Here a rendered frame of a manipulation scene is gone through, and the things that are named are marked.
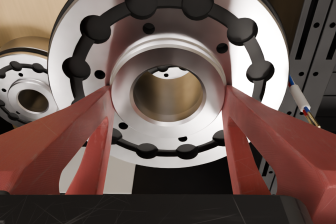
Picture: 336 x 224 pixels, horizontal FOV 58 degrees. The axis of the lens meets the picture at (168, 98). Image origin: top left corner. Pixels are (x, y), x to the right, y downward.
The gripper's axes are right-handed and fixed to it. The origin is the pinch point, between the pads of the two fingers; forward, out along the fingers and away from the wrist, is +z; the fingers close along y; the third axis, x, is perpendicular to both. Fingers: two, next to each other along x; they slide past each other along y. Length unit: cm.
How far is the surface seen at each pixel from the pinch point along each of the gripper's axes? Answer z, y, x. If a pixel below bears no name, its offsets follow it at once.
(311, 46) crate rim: 6.5, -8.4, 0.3
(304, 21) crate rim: 6.4, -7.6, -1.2
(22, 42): 16.0, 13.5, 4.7
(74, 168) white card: 12.1, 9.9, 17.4
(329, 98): 16.9, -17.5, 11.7
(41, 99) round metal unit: 16.2, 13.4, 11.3
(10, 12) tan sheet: 17.3, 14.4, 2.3
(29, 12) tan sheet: 17.2, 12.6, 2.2
